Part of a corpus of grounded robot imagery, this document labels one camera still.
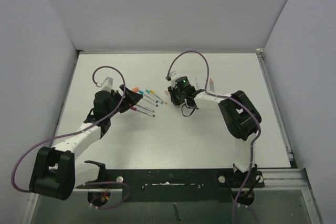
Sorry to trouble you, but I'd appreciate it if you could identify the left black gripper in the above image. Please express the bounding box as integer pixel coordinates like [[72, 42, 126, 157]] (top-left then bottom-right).
[[106, 85, 142, 118]]

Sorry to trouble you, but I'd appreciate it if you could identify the yellow capped pen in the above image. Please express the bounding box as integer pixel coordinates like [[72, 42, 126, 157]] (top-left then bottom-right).
[[150, 90, 167, 105]]

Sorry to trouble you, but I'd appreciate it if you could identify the orange capped fat marker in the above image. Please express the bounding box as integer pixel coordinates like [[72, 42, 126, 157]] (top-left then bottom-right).
[[209, 78, 215, 93]]

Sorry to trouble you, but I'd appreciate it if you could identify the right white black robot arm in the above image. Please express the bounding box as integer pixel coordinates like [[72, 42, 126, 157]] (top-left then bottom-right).
[[166, 73, 261, 187]]

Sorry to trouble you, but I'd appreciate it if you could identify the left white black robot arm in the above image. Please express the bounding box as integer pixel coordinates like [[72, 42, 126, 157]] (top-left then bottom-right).
[[29, 84, 143, 200]]

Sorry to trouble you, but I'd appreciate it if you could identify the green capped pen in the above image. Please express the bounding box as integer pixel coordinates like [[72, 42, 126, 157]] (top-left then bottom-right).
[[136, 104, 155, 113]]

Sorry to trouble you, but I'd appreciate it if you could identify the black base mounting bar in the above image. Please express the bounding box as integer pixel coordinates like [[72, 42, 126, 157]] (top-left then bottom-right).
[[79, 168, 265, 207]]

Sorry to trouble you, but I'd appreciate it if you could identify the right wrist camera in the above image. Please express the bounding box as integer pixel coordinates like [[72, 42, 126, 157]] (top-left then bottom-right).
[[165, 71, 181, 81]]

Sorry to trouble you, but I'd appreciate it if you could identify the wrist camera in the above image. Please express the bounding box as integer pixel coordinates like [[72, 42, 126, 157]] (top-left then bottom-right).
[[165, 71, 181, 81], [96, 77, 113, 93]]

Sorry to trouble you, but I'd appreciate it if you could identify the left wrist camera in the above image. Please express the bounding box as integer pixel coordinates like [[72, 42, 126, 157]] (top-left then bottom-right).
[[96, 77, 113, 93]]

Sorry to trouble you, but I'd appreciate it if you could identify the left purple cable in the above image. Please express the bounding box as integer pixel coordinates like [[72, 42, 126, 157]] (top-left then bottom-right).
[[10, 66, 132, 210]]

